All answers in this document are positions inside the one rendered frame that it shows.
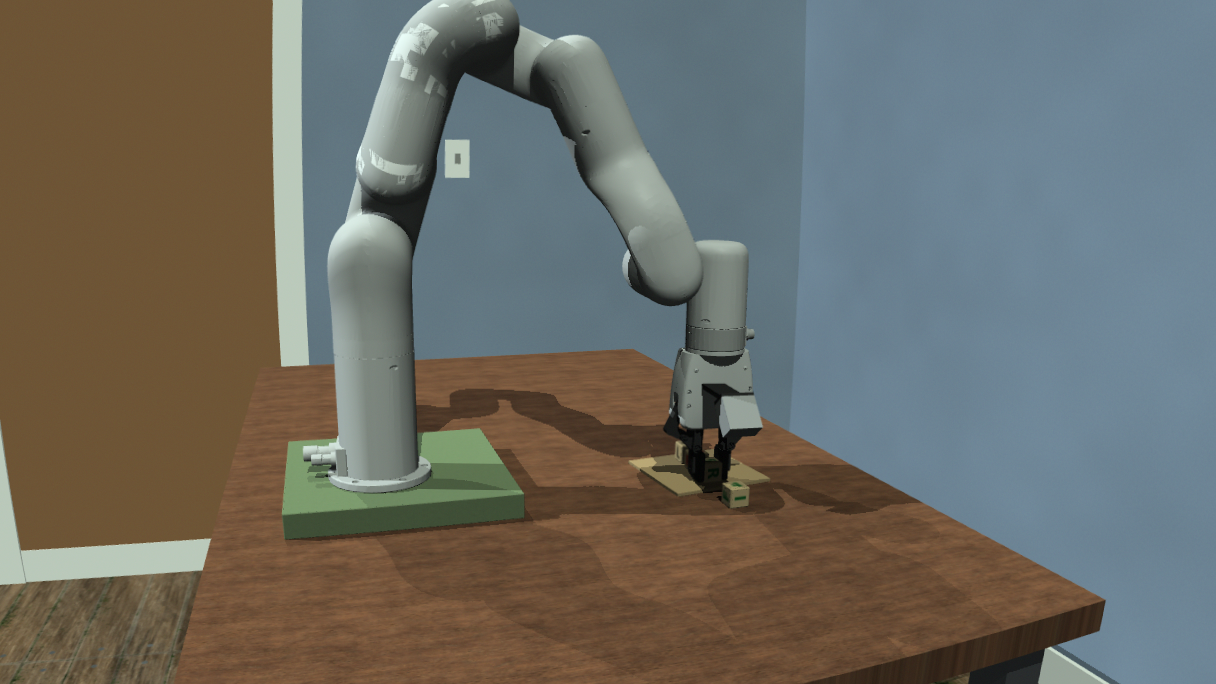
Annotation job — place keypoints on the beige flat mat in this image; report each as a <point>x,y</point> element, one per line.
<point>673,476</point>

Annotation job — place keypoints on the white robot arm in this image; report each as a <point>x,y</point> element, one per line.
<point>369,261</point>

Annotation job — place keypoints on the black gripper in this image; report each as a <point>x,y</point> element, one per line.
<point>694,407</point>

